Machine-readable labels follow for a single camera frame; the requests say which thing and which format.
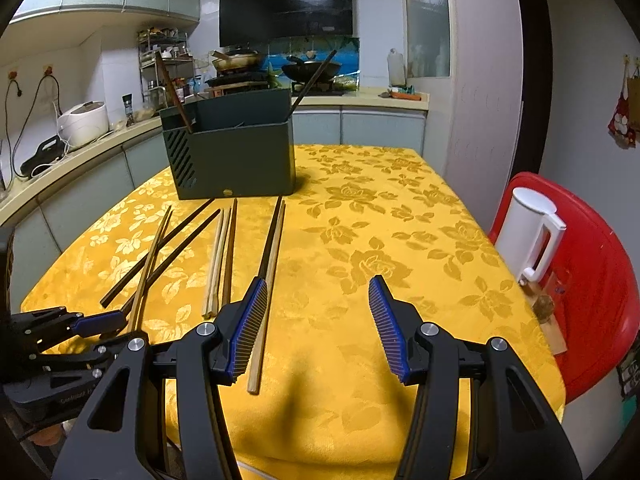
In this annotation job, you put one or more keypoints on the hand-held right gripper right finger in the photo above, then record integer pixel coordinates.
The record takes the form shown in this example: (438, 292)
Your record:
(387, 330)

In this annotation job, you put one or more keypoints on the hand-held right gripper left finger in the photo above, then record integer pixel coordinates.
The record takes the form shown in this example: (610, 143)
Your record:
(247, 330)

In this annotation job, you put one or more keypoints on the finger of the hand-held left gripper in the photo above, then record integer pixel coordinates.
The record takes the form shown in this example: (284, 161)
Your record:
(100, 322)
(75, 358)

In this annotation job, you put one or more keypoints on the pale bamboo chopstick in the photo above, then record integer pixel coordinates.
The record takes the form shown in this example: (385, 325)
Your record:
(221, 265)
(214, 262)

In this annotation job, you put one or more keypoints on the thin brown chopstick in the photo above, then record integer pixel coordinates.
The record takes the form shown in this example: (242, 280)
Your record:
(150, 265)
(156, 261)

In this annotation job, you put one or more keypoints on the reddish brown chopstick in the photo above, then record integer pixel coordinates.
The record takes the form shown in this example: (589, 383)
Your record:
(230, 255)
(172, 92)

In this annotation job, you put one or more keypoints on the tan wooden chopstick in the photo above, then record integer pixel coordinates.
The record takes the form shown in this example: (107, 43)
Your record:
(276, 250)

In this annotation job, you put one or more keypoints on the dark green utensil holder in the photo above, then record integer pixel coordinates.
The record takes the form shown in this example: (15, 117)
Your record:
(240, 160)

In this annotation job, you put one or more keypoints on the dark brown chopstick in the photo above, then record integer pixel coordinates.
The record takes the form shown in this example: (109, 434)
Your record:
(312, 82)

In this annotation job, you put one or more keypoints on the yellow floral tablecloth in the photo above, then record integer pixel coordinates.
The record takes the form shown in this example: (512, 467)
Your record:
(350, 240)

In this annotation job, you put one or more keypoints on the white electric kettle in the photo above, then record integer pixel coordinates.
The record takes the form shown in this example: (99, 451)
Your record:
(520, 230)

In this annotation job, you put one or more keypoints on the black handheld vacuum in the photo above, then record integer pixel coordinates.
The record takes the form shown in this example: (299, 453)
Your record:
(42, 152)

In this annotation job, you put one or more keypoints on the white rice cooker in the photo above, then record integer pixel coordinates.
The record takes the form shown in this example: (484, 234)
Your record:
(82, 122)

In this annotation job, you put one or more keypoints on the red plastic chair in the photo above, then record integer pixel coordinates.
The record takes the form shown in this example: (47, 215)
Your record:
(595, 285)

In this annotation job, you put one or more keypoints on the black pepper grinder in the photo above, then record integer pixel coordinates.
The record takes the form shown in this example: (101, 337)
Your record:
(128, 110)

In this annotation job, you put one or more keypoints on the beige kitchen countertop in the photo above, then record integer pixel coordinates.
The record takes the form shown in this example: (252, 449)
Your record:
(370, 102)

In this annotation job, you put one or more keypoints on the green and orange packets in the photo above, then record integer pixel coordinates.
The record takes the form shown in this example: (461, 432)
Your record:
(405, 94)

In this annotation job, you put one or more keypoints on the gas stove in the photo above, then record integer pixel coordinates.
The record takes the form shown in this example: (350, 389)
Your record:
(235, 82)

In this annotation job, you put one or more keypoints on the translucent plastic bottle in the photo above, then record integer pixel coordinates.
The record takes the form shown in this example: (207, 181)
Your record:
(396, 67)

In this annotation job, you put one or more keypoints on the black wok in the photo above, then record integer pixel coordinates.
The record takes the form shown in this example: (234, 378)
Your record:
(312, 71)

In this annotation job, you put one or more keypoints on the golden frying pan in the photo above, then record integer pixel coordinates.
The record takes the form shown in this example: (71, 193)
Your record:
(240, 62)

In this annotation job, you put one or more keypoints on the blue backsplash panel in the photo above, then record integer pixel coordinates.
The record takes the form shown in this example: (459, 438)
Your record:
(350, 57)

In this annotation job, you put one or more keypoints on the metal spice rack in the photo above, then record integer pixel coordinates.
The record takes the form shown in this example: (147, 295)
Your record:
(165, 55)

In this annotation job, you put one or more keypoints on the dark wooden door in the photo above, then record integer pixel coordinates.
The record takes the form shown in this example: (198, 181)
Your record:
(530, 85)

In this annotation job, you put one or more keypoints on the red hanging decoration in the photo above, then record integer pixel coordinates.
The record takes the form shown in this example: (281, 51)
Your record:
(622, 120)

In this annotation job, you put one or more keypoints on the frosted glass cabinet door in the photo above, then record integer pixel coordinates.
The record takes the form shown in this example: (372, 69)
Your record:
(425, 10)

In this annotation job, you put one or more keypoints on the black range hood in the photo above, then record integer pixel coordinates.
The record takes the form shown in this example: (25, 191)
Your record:
(285, 5)

